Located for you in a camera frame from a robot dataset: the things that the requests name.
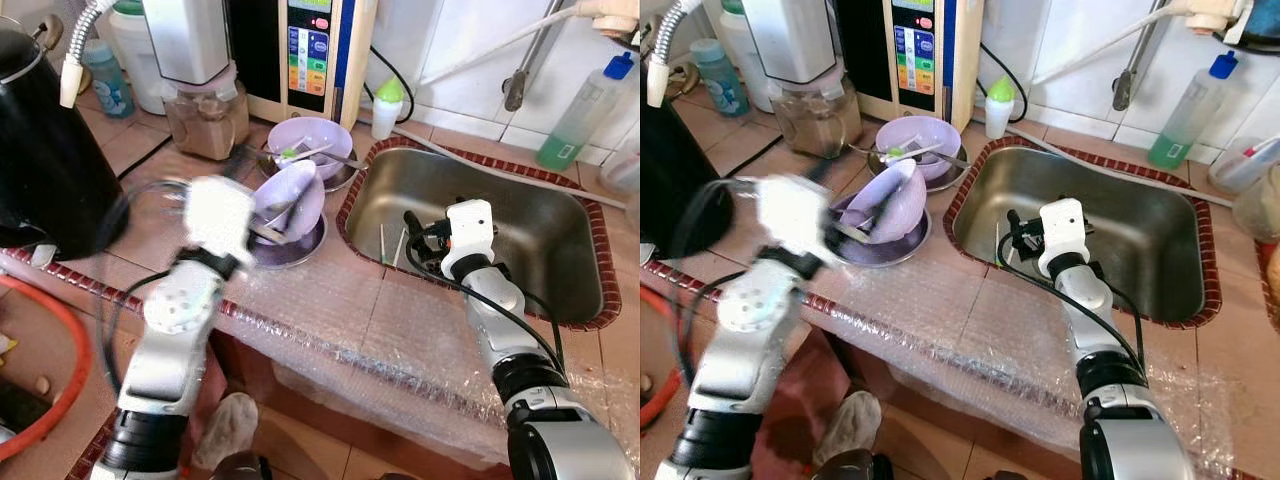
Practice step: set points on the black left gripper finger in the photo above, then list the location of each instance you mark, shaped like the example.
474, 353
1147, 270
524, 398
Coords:
280, 210
242, 166
824, 170
858, 215

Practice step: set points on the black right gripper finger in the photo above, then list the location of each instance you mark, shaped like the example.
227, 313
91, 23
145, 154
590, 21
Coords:
412, 226
436, 223
1014, 226
1034, 223

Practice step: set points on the white green chopstick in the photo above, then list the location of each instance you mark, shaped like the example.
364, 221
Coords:
305, 155
915, 154
400, 250
998, 245
382, 245

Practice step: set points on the purple plastic bowl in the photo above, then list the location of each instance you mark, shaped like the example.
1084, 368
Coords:
305, 190
930, 135
320, 135
905, 195

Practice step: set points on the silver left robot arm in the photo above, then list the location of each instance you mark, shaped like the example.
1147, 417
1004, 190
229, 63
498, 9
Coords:
165, 360
740, 350

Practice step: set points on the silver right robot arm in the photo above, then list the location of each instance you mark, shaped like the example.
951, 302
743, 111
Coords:
1110, 360
520, 350

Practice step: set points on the metal spoon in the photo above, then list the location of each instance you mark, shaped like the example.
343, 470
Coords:
955, 158
272, 236
852, 236
345, 160

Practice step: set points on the glass jar with brown powder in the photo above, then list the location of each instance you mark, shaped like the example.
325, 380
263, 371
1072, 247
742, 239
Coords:
205, 125
815, 125

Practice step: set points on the thin white counter pipe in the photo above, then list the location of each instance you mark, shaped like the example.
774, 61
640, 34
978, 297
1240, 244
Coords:
1110, 165

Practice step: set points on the clear bubble wrap sheet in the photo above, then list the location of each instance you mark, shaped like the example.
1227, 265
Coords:
1000, 350
400, 350

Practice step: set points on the stainless steel sink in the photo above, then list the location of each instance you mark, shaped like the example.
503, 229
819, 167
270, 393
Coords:
540, 240
1150, 240

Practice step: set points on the small white bottle green cap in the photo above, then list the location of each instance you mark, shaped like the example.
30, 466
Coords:
999, 110
386, 110

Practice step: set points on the beige black water ioniser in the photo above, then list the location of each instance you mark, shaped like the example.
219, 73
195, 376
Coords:
270, 50
875, 50

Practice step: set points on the white jug green lid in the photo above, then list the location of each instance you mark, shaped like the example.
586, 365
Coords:
748, 60
140, 60

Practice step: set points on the teal plastic bottle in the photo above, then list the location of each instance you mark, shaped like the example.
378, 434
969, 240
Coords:
718, 82
108, 85

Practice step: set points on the black kettle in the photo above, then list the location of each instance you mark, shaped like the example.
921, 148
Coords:
50, 160
680, 180

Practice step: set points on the green liquid bottle blue cap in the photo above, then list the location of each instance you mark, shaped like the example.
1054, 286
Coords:
1190, 120
580, 120

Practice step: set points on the orange plastic basin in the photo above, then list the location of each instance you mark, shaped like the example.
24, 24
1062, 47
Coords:
70, 330
672, 330

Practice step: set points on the white crumpled plastic bag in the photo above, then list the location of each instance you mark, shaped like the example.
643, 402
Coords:
848, 428
225, 430

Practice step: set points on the white tap spout pipe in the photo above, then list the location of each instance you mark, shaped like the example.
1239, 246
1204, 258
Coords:
1130, 35
520, 35

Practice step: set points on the white squeeze tube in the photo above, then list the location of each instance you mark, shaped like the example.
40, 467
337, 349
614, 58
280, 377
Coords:
1245, 165

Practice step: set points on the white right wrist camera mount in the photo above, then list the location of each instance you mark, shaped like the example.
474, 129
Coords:
1065, 235
470, 235

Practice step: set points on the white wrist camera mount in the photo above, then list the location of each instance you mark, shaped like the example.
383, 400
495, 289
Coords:
218, 215
1065, 235
470, 235
793, 215

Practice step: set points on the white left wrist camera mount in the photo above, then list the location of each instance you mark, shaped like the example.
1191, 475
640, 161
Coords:
793, 215
218, 215

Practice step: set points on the steel wall faucet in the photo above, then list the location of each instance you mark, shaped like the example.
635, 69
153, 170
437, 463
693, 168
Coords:
525, 75
1135, 75

